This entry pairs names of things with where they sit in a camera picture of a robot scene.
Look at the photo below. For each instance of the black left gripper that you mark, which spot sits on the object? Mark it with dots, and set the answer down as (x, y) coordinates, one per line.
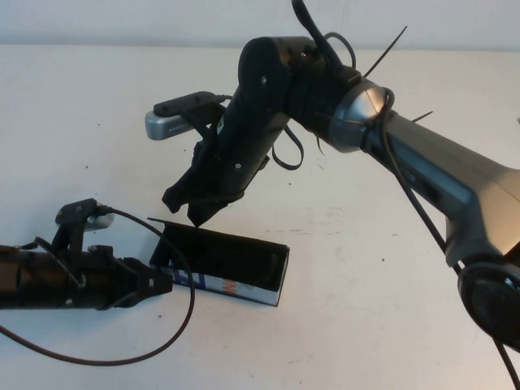
(105, 280)

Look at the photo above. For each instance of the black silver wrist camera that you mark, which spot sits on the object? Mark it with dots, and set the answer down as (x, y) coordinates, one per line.
(170, 122)
(77, 211)

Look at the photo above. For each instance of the black left camera mount bracket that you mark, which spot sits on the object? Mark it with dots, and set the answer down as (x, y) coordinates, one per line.
(67, 241)

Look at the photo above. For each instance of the black right camera mount bracket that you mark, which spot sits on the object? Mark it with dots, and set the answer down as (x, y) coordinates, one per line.
(205, 118)

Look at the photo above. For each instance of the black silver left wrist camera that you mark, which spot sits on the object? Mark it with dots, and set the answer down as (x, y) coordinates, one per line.
(77, 211)

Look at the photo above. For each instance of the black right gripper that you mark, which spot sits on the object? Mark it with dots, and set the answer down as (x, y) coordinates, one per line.
(235, 154)

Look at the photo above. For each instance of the black zip tie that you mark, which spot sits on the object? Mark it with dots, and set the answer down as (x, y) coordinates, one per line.
(319, 142)
(386, 50)
(422, 116)

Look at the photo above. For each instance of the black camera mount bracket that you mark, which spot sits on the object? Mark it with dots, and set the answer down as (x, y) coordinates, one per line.
(67, 241)
(205, 118)

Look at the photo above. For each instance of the black glasses case printed side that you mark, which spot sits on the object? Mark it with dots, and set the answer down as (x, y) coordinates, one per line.
(227, 260)

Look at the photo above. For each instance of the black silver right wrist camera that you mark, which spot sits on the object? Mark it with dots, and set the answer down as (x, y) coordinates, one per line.
(170, 122)

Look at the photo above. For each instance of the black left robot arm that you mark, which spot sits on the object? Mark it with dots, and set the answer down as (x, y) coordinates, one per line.
(36, 280)

